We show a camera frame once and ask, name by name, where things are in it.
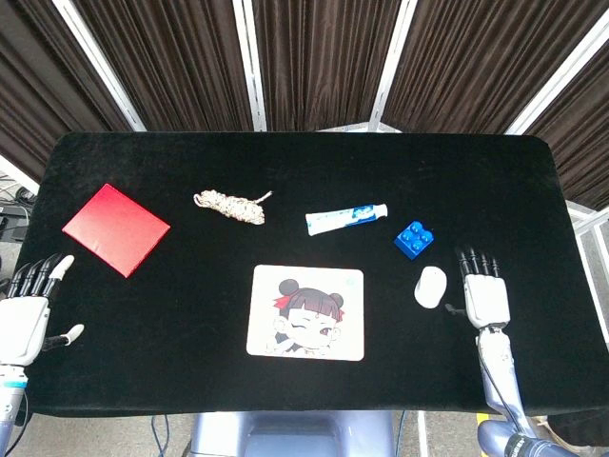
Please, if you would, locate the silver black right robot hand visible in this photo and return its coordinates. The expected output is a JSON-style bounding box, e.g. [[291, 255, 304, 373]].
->
[[444, 245, 512, 330]]

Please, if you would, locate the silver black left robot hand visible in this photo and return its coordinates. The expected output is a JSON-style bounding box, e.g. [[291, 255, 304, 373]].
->
[[0, 253, 86, 368]]

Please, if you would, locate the white computer mouse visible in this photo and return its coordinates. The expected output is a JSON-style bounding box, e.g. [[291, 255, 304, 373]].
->
[[413, 266, 448, 310]]

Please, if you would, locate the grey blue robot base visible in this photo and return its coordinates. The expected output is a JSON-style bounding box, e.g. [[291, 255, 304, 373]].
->
[[187, 409, 396, 457]]

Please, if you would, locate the cartoon girl mouse pad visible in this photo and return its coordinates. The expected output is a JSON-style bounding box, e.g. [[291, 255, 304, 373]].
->
[[246, 264, 365, 362]]

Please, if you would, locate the blue plastic building block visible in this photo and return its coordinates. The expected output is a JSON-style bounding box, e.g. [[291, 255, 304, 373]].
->
[[393, 220, 436, 261]]

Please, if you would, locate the red hardcover book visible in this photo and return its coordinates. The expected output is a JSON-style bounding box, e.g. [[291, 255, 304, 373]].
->
[[61, 183, 172, 279]]

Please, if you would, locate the white blue toothpaste tube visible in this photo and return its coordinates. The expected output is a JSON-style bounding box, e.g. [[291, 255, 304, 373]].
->
[[304, 203, 389, 237]]

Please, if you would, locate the black velvet tablecloth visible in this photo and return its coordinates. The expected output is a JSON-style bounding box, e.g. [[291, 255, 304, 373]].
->
[[12, 130, 609, 419]]

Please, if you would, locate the brown pleated curtain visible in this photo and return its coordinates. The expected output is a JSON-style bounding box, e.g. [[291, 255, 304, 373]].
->
[[256, 0, 403, 132], [73, 0, 254, 133], [382, 0, 603, 135], [0, 0, 132, 185], [525, 42, 609, 213]]

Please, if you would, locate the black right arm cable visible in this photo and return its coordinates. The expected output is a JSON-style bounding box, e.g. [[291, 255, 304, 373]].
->
[[477, 349, 523, 429]]

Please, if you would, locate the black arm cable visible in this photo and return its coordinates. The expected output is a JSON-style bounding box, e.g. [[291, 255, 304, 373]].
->
[[477, 349, 523, 429], [4, 392, 32, 457]]

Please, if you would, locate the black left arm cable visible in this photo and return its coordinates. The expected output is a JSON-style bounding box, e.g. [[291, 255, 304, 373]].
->
[[4, 392, 32, 457]]

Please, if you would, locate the black cable bundle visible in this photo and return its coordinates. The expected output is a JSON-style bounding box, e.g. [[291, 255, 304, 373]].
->
[[0, 185, 35, 244]]

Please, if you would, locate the white partition frame post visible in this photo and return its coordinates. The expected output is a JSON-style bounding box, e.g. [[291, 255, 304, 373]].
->
[[565, 199, 609, 344], [50, 0, 147, 133], [231, 0, 268, 133], [368, 0, 419, 133], [503, 21, 609, 136]]

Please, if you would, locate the beige braided rope bundle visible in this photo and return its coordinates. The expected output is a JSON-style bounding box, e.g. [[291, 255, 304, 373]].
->
[[192, 189, 274, 227]]

